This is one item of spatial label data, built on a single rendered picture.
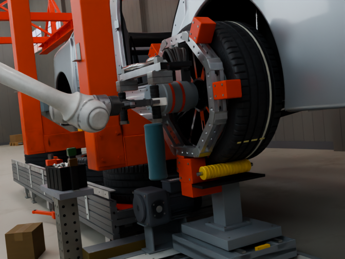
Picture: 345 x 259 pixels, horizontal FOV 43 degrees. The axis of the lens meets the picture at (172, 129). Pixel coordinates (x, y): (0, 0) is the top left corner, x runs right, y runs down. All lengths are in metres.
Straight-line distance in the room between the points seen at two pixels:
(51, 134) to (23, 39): 0.88
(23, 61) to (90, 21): 1.93
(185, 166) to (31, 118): 2.40
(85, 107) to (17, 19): 2.91
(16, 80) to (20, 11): 2.84
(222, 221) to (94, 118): 0.95
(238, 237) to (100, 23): 1.25
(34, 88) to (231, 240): 1.03
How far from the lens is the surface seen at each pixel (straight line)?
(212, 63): 1.76
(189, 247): 2.15
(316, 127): 6.94
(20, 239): 2.75
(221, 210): 2.09
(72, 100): 1.42
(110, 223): 2.47
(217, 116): 1.75
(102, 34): 2.33
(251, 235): 1.99
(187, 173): 1.97
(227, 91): 1.68
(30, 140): 4.14
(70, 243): 2.43
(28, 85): 1.44
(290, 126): 7.27
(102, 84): 2.29
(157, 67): 1.73
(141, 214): 2.22
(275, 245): 2.02
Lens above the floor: 0.79
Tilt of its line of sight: 2 degrees down
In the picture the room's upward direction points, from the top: 6 degrees counter-clockwise
